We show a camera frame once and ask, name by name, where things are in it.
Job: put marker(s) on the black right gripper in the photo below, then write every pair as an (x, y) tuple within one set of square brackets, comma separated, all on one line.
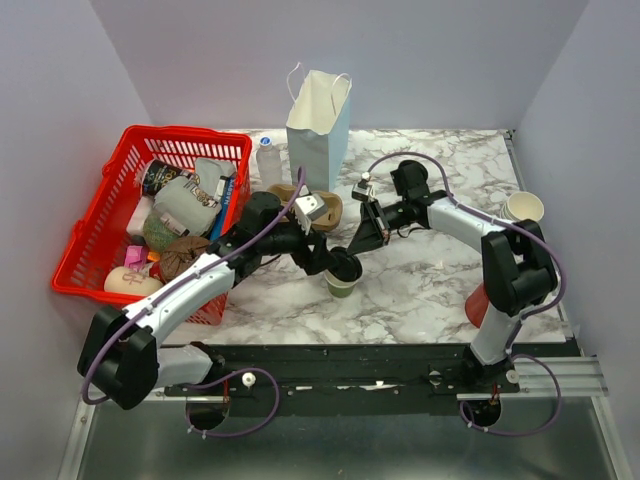
[(374, 230)]

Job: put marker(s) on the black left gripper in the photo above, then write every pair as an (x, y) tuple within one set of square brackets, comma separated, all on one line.
[(317, 261)]

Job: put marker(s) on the black cup lid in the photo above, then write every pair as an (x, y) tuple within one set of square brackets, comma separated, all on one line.
[(347, 267)]

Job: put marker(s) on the green paper cup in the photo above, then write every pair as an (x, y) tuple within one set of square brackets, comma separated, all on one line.
[(339, 288)]

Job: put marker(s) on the stack of green paper cups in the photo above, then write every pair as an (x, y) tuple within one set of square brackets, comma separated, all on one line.
[(522, 206)]

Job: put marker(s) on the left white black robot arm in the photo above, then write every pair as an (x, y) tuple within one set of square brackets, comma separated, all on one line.
[(190, 300)]

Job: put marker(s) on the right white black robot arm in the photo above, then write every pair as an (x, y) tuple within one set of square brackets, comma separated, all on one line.
[(517, 268)]

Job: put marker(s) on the brown pulp cup carrier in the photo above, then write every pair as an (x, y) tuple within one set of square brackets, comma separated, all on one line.
[(328, 207)]

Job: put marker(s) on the stack of black lids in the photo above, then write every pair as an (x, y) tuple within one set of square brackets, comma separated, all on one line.
[(412, 175)]

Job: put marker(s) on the clear plastic water bottle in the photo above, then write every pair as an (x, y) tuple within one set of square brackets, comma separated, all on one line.
[(269, 162)]

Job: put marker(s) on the blue flat package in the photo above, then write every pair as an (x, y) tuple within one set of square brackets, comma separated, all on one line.
[(220, 219)]

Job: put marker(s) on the light blue paper bag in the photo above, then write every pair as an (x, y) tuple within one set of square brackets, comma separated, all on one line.
[(318, 126)]

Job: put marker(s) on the red cup holder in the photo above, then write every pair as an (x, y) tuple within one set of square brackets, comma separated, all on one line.
[(476, 306)]

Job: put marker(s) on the grey crumpled bag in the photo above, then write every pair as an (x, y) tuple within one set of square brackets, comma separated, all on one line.
[(211, 171)]

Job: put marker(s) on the brown round package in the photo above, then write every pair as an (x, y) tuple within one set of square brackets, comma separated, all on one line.
[(180, 255)]

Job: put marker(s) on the grey printed pouch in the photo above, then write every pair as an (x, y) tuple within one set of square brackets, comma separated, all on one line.
[(187, 206)]

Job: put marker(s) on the green round pouch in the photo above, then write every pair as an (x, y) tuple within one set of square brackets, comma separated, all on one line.
[(160, 231)]

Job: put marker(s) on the pink small box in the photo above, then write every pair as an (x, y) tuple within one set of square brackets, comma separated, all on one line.
[(136, 257)]

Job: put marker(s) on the black snack can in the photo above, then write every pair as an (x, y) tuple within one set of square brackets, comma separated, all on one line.
[(157, 174)]

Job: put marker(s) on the beige round bun toy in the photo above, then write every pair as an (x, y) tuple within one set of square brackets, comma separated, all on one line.
[(123, 280)]

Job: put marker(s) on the red plastic basket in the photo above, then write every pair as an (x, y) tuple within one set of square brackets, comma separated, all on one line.
[(98, 241)]

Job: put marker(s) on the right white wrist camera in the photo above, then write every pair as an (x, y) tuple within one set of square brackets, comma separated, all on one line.
[(363, 189)]

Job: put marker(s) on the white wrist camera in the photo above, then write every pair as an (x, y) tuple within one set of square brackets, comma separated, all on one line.
[(307, 209), (363, 189)]

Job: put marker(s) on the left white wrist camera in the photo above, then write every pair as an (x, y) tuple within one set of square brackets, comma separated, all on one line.
[(307, 209)]

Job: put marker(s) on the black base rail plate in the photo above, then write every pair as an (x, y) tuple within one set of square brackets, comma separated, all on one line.
[(337, 380)]

